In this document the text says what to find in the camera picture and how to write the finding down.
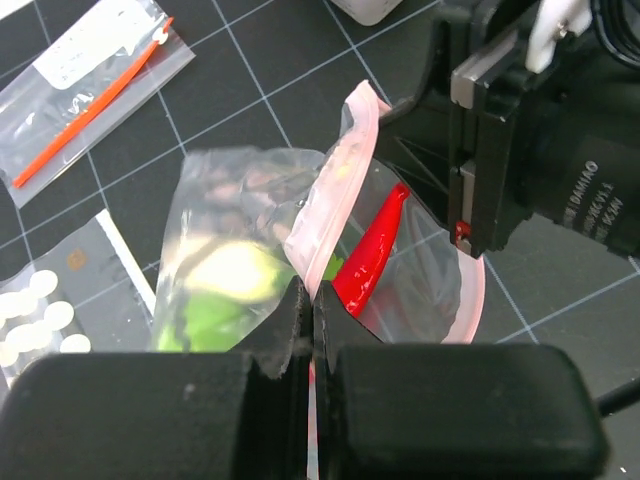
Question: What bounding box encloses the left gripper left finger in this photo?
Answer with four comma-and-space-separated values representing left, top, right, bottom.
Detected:
1, 278, 312, 479

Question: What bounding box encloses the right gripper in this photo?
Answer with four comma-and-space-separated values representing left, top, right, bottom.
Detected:
375, 1, 639, 257

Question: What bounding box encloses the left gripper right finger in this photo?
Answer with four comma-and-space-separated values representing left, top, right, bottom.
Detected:
313, 283, 610, 479

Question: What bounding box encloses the bright green round fruit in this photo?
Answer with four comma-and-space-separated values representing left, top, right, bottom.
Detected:
157, 254, 346, 354

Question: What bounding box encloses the red chili pepper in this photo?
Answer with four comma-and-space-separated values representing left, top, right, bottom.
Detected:
332, 183, 410, 318

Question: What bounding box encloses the white radish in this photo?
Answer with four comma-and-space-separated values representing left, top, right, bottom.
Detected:
184, 240, 283, 303

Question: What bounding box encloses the pink zipper dotted bag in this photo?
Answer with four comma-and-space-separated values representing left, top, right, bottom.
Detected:
151, 82, 486, 350

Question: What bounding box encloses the white zipper dotted bag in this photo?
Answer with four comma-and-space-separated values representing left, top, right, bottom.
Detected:
1, 210, 156, 391

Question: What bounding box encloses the red zipper clear bag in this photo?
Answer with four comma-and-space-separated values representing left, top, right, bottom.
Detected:
1, 1, 195, 207

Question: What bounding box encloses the white plastic basket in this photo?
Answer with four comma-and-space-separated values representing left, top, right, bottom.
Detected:
332, 0, 402, 26

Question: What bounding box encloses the black grid cutting mat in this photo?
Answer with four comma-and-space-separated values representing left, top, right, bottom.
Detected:
1, 1, 639, 395

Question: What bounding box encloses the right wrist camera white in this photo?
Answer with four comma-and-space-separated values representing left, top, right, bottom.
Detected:
525, 0, 593, 74

